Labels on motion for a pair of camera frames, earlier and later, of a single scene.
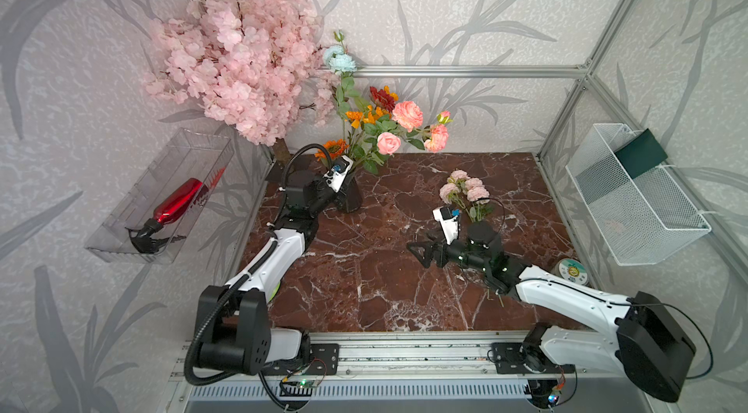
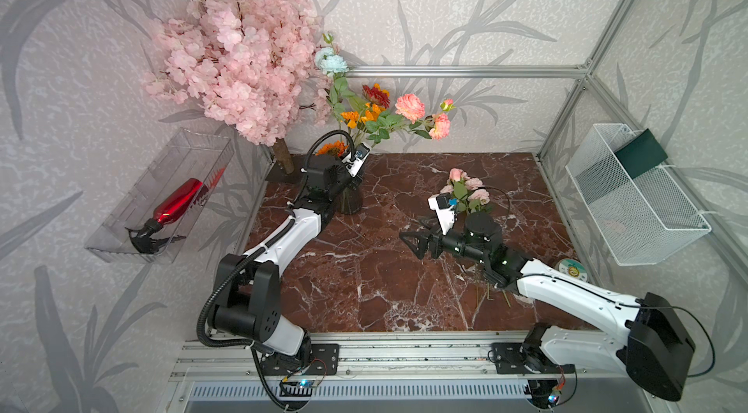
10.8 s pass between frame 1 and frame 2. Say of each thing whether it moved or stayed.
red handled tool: stayed
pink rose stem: moved
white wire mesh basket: stayed
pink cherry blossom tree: stayed
